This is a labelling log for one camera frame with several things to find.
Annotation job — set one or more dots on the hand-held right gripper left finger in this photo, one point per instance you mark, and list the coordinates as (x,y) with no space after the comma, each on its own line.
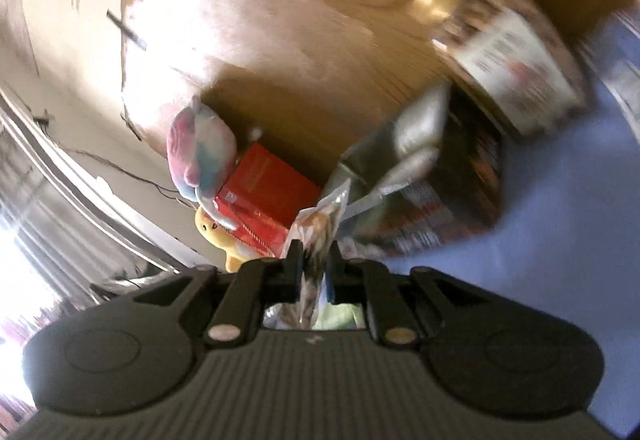
(294,265)

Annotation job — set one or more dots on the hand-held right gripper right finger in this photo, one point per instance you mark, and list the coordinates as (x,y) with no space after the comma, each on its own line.
(334,275)

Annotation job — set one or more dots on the clear snack packet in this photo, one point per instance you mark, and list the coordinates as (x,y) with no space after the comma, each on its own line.
(315,240)

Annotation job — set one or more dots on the black printed cardboard box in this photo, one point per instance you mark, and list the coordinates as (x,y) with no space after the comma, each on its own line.
(450,190)

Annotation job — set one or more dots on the red cardboard box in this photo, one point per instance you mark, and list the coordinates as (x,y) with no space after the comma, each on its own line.
(260,195)

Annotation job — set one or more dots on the yellow plush toy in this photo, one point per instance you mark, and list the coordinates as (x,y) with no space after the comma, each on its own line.
(220,240)

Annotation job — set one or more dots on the pink blue white plush toy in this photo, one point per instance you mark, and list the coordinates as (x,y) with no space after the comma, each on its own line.
(200,154)

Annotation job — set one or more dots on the silver snack packet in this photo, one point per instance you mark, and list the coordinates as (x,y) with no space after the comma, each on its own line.
(415,144)

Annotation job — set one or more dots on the blue printed bed sheet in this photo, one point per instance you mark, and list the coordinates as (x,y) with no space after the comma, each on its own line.
(565,245)

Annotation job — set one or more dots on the grey window curtain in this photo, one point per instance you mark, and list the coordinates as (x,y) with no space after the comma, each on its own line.
(60,230)

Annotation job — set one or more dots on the large cardboard box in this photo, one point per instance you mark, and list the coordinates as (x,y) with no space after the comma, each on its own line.
(280,19)

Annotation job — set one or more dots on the nut jar with gold lid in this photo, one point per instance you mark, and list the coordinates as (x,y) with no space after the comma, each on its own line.
(515,64)

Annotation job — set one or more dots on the black tape strip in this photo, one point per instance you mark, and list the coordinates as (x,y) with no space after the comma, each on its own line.
(125,30)

